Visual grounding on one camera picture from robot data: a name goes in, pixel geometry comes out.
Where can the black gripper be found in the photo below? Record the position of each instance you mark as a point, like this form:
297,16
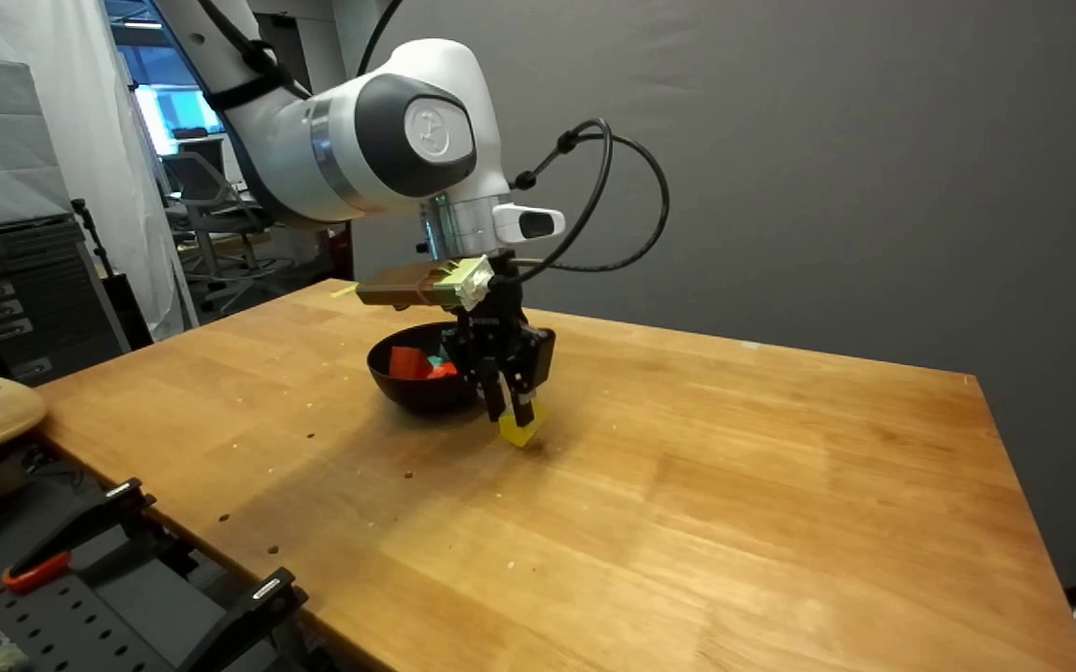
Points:
494,319

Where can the yellow house-shaped block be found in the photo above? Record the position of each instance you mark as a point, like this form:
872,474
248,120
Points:
521,430

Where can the red triangular block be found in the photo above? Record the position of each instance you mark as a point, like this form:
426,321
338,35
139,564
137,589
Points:
408,364

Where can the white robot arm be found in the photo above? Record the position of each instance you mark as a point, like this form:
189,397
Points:
352,133

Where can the black bowl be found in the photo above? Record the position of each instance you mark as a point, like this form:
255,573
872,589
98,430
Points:
421,390

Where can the dark office chair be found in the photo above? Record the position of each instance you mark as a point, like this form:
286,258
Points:
205,188

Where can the grey fabric backdrop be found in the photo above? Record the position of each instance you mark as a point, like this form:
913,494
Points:
811,162

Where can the black leaning stand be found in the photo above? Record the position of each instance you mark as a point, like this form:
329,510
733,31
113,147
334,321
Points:
126,304

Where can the dark door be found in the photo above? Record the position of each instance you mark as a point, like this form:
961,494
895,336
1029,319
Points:
288,44

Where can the blue lit monitor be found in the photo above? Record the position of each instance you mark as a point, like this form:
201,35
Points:
169,112

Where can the black perforated workbench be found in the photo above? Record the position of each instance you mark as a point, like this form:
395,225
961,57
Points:
129,610

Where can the black drawer cabinet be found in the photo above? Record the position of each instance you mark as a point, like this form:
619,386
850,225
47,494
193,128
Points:
17,301

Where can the white curtain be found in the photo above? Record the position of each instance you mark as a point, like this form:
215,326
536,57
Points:
78,112

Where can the tan wrist camera mount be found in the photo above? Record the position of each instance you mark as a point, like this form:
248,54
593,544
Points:
421,290

